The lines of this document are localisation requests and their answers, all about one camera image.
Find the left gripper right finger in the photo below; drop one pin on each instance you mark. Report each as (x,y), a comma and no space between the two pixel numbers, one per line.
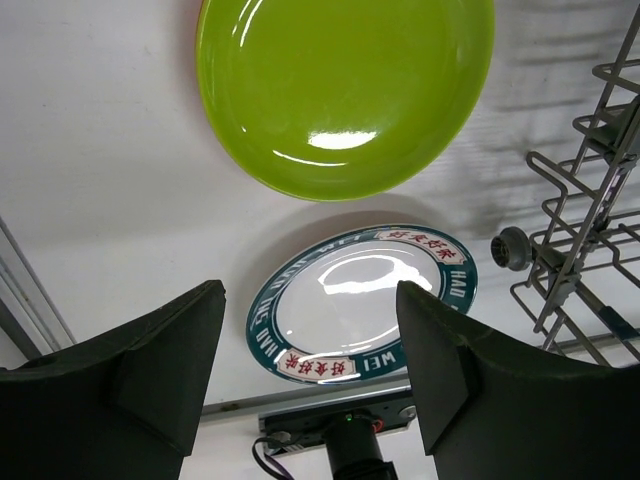
(492,407)

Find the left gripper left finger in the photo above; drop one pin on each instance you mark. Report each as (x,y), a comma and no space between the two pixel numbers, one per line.
(125,404)

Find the white plate teal rim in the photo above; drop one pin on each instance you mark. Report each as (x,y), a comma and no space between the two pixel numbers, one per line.
(328,315)

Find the lime green plate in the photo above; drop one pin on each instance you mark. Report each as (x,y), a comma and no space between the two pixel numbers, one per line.
(334,101)

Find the left aluminium rail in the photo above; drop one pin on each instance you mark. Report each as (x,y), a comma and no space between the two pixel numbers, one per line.
(28,315)

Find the aluminium rail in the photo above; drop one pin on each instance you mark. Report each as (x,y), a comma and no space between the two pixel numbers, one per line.
(310,395)
(28,315)

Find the grey wire dish rack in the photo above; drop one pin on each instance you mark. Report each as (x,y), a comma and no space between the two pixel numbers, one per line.
(582,286)

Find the front aluminium rail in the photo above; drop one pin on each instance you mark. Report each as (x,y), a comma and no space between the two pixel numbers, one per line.
(310,395)

